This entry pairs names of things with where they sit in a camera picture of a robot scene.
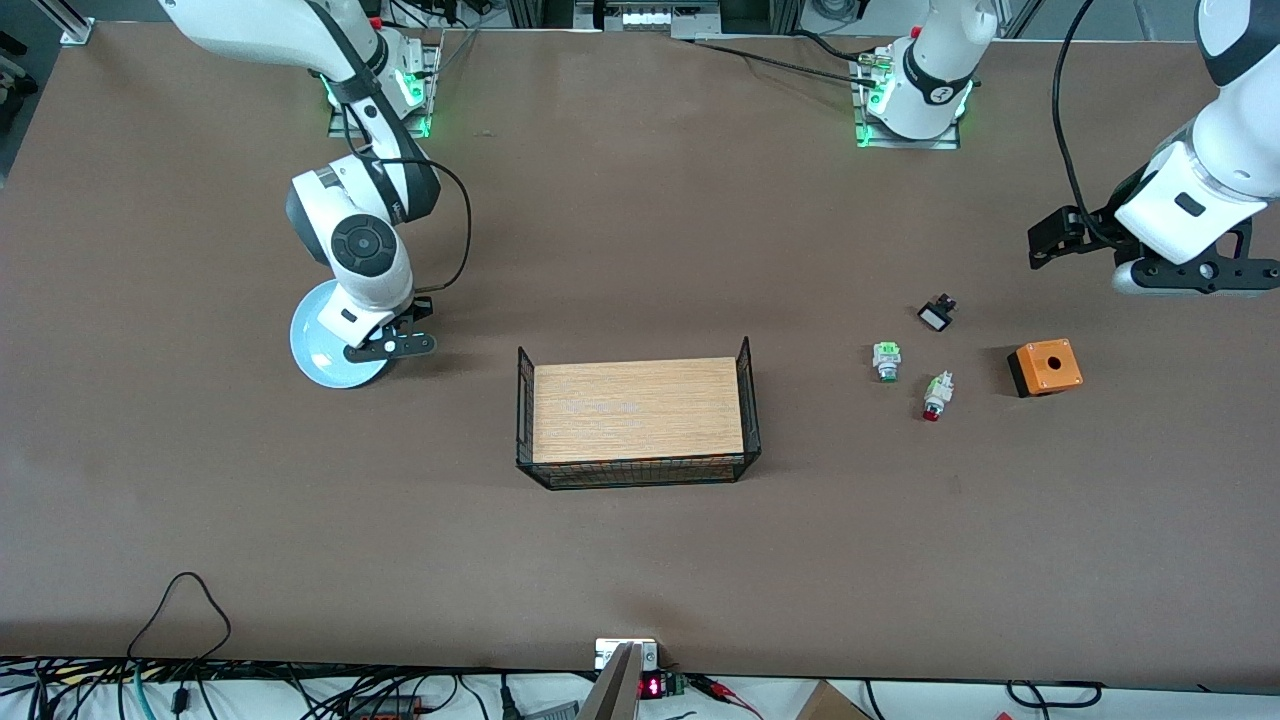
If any silver camera mount bracket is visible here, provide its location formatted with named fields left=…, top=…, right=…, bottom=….
left=595, top=638, right=659, bottom=671

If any silver device with white ports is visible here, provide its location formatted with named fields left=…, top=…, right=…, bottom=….
left=575, top=0, right=723, bottom=38

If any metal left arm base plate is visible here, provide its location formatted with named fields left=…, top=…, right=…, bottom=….
left=852, top=50, right=963, bottom=151

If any orange black device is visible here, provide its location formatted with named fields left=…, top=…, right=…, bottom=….
left=345, top=695, right=421, bottom=720

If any thin black cable loop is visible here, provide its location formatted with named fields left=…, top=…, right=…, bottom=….
left=127, top=572, right=233, bottom=661

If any grey camera pole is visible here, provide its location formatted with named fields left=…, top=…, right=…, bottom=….
left=578, top=643, right=641, bottom=720

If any brown cardboard piece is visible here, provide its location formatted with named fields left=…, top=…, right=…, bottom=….
left=795, top=680, right=873, bottom=720

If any black cable bundle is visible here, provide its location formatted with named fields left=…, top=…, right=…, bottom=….
left=0, top=655, right=501, bottom=720

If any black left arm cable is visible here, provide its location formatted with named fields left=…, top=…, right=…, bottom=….
left=1052, top=0, right=1116, bottom=246

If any black cable across table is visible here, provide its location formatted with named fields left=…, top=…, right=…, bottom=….
left=680, top=30, right=886, bottom=87

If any wooden board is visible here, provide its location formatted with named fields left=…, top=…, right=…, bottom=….
left=533, top=357, right=746, bottom=465

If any black wire mesh basket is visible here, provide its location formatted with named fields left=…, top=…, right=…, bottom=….
left=516, top=336, right=762, bottom=491

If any red clip lead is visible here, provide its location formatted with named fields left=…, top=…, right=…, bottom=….
left=690, top=675, right=763, bottom=720

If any orange button enclosure box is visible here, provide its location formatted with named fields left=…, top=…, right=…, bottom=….
left=1007, top=339, right=1084, bottom=399

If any light blue round plate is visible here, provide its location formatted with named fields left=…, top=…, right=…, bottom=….
left=290, top=280, right=401, bottom=389

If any aluminium frame profile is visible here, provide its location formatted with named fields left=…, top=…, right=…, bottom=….
left=30, top=0, right=98, bottom=46

